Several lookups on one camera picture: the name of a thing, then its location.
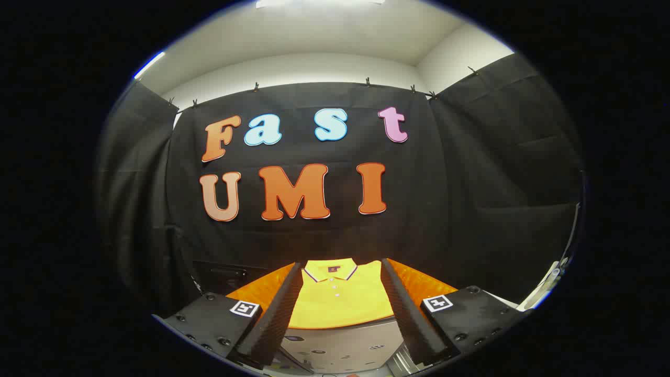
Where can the yellow polo shirt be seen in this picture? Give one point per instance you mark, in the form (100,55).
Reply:
(340,303)

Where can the black backdrop cloth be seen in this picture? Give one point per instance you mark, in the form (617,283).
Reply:
(445,209)

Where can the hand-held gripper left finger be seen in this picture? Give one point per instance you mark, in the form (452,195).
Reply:
(277,319)

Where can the ceiling light strip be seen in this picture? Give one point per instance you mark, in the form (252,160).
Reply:
(272,3)
(149,65)

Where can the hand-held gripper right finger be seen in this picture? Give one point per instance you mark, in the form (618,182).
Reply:
(408,319)

